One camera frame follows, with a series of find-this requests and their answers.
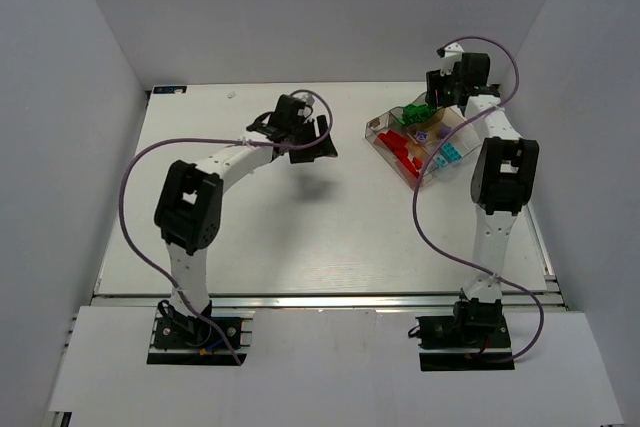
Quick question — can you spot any green lego upturned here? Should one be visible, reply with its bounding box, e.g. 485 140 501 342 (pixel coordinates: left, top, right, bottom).
400 103 438 126

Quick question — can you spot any purple upturned lego cube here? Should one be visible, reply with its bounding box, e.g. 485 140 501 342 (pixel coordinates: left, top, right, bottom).
415 131 428 144

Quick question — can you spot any cyan 2x4 lego brick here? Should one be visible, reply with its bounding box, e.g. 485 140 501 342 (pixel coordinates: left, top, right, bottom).
438 143 463 164

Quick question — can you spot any red sloped lego brick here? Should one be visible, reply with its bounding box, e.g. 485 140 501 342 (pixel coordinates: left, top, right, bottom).
377 130 407 151

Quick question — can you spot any red 2x3 lego brick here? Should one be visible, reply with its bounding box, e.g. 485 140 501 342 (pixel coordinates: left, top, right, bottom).
394 149 423 171

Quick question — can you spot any red arch lego piece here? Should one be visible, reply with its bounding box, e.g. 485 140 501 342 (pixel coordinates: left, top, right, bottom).
407 170 424 186

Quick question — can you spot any purple studded lego cube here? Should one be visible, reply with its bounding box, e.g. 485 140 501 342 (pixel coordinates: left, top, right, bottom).
437 124 451 139

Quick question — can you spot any cyan square lego upturned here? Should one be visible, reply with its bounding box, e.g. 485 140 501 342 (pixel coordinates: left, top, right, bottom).
430 156 449 170

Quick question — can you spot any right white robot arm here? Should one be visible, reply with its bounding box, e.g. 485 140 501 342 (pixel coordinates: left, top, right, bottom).
427 43 539 307

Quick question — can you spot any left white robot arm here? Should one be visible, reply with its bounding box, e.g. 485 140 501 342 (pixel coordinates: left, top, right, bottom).
154 89 338 316

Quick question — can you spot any clear compartment container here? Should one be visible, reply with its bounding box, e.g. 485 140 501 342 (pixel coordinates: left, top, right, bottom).
365 93 480 188

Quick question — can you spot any blue label sticker left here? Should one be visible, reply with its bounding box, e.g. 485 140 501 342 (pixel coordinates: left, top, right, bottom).
152 85 187 95

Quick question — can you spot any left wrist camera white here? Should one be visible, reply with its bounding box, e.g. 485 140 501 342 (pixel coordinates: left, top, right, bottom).
294 92 315 118

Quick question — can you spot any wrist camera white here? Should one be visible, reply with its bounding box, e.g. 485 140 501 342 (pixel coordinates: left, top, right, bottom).
436 42 465 76
294 92 315 118

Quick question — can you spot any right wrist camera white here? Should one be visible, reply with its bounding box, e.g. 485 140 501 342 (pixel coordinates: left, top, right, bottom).
436 42 465 76

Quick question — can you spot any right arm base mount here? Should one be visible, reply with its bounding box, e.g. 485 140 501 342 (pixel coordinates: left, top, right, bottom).
407 298 515 372

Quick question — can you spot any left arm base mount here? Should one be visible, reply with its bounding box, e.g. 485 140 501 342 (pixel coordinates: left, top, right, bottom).
146 300 251 367

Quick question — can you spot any aluminium table rail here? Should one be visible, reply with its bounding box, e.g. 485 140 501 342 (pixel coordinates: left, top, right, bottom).
91 289 566 310

